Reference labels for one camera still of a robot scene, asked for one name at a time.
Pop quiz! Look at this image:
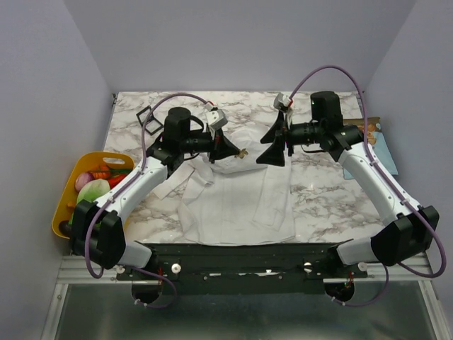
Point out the white button shirt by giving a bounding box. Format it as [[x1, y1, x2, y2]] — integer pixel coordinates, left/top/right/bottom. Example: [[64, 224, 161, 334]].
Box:
[[153, 125, 295, 246]]

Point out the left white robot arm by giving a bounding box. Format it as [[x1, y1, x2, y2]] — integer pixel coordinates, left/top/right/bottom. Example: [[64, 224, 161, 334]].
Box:
[[70, 103, 241, 280]]

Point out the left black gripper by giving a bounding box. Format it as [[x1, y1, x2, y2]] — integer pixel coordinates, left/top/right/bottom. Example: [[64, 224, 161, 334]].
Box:
[[180, 126, 241, 164]]

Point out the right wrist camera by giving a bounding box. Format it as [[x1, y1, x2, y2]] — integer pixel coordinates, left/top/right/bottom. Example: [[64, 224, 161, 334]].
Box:
[[273, 92, 293, 113]]

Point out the left black frame stand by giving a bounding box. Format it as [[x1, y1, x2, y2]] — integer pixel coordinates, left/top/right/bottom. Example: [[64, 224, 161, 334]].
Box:
[[136, 106, 164, 136]]

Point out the red toy pepper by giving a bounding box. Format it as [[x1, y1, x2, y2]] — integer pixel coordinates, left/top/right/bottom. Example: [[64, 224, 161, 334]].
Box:
[[107, 174, 127, 189]]

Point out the aluminium rail frame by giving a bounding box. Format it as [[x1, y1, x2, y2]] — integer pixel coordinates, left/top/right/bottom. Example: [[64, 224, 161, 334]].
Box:
[[40, 251, 445, 340]]

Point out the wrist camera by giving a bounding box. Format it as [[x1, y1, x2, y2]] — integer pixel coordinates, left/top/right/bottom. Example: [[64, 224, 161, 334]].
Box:
[[205, 108, 228, 132], [273, 92, 293, 113]]

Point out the green toy lettuce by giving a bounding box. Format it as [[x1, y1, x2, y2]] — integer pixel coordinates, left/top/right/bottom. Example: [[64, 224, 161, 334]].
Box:
[[76, 179, 110, 205]]

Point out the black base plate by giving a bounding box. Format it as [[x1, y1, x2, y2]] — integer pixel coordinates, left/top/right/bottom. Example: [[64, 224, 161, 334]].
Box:
[[117, 243, 367, 300]]

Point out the yellow plastic basket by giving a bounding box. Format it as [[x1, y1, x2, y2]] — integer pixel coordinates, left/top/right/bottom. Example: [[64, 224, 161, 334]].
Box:
[[51, 152, 134, 239]]

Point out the blue chips bag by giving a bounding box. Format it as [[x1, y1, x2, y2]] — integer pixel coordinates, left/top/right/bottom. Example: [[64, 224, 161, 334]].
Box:
[[343, 116, 398, 180]]

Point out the purple toy eggplant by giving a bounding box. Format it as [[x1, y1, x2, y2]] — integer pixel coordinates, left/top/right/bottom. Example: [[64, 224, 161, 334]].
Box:
[[59, 220, 72, 237]]

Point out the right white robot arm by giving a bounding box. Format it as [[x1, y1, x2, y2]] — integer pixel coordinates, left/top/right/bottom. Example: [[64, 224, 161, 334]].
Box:
[[256, 91, 440, 278]]

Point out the orange toy carrot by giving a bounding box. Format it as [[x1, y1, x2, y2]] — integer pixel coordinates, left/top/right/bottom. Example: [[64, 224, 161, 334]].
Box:
[[89, 164, 111, 179]]

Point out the purple toy onion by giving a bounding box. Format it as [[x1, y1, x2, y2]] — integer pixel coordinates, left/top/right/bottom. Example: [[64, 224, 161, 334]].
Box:
[[74, 171, 95, 192]]

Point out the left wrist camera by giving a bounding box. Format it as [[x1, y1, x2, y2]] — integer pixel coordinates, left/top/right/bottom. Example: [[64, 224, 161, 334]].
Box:
[[205, 108, 228, 132]]

